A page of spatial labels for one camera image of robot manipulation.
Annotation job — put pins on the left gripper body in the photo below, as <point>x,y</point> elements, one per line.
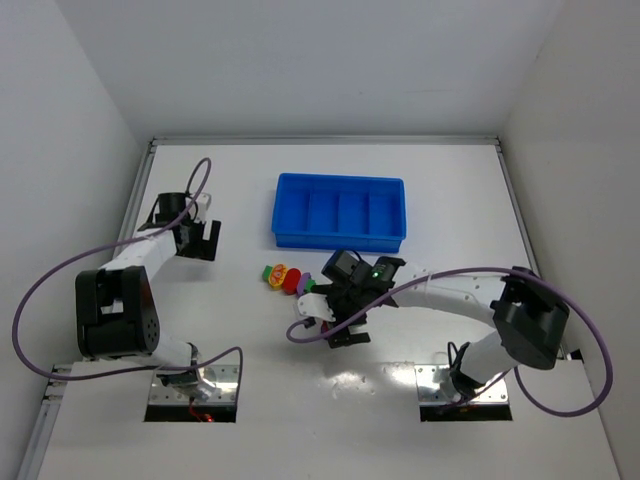
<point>203,240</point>

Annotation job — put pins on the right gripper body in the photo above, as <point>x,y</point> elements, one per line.
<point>339,307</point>

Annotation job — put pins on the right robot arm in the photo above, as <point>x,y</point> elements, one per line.
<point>527,319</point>

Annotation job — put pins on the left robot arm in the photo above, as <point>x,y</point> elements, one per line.
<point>116,316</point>

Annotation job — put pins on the green lego brick with studs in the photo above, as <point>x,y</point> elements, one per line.
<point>309,285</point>

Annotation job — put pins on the purple lego brick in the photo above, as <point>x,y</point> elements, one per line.
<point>301,286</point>

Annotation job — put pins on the red round lego brick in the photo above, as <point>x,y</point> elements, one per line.
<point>291,281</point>

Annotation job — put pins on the yellow printed lego brick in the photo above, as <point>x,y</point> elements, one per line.
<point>276,276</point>

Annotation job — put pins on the blue divided plastic bin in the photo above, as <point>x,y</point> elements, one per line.
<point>331,212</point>

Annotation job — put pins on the green lego end brick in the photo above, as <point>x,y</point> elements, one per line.
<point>266,273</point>

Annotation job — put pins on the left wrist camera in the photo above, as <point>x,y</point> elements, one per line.
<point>203,202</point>

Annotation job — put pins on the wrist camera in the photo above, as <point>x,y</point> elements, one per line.
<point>203,202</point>
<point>314,306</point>

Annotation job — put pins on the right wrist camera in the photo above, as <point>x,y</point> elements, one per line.
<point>314,306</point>

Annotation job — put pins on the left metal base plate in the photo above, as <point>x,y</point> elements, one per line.
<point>220,385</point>

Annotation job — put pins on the metal base plate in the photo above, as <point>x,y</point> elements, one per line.
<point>220,385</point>
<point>435,389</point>

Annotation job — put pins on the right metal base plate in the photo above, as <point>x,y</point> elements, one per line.
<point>435,389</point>

